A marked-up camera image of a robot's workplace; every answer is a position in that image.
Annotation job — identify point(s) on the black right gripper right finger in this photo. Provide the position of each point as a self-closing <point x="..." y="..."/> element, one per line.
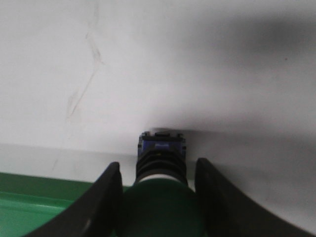
<point x="228" y="212"/>

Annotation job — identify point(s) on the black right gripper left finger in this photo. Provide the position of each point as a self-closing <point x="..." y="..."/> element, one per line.
<point x="93" y="214"/>

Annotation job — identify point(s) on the green mushroom push button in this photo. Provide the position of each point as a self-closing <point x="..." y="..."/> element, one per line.
<point x="160" y="202"/>

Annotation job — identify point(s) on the green plastic tray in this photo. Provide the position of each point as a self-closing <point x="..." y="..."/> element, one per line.
<point x="28" y="202"/>

